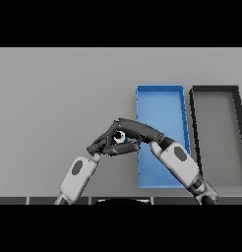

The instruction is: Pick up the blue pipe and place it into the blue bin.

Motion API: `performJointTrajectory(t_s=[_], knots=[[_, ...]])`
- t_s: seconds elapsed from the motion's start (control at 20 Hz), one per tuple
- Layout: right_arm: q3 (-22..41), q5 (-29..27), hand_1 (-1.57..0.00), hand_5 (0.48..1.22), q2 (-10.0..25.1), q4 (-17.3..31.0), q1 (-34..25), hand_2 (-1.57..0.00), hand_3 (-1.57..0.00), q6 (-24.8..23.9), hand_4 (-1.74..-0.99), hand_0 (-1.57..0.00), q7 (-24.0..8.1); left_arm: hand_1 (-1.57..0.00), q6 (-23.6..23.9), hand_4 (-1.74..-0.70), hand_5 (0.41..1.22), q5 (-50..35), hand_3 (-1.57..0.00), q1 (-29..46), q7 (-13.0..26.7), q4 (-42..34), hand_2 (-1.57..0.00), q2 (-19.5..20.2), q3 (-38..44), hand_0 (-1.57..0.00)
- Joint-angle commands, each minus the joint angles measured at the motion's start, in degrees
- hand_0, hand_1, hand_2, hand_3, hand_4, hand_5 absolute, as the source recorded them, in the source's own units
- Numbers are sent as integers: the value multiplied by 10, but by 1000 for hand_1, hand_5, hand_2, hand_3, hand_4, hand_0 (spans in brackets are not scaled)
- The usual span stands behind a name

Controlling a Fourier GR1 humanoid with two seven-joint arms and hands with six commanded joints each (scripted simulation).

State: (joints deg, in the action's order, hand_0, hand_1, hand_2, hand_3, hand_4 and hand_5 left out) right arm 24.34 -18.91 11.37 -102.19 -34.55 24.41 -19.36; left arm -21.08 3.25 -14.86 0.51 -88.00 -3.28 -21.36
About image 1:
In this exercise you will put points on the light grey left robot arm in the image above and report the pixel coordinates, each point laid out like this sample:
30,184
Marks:
78,175

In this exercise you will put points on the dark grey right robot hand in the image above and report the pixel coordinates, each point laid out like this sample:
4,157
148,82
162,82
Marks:
142,131

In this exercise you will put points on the blue bin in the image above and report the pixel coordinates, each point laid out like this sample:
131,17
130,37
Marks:
160,108

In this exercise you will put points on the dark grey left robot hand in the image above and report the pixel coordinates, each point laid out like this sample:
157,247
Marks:
100,146

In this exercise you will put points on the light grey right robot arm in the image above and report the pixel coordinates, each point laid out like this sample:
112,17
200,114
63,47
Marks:
178,160

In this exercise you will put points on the dark grey bin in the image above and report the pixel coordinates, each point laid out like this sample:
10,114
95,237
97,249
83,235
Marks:
218,131

